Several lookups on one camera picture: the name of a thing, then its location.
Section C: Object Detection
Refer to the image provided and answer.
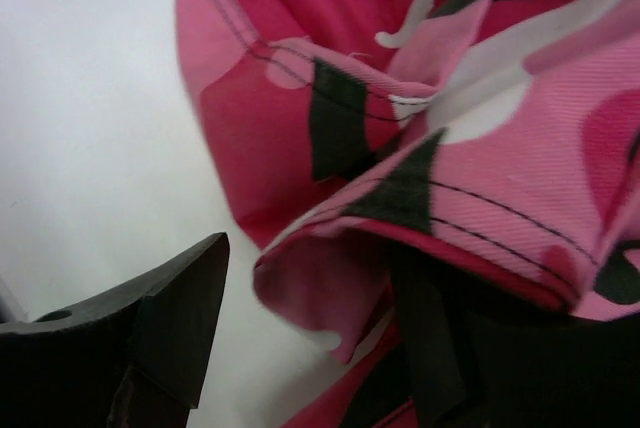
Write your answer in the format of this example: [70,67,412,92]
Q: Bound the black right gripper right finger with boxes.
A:
[384,242,640,428]

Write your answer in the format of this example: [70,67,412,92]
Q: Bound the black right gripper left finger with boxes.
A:
[1,233,230,427]

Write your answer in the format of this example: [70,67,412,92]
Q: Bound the pink camouflage trousers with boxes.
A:
[175,0,639,427]

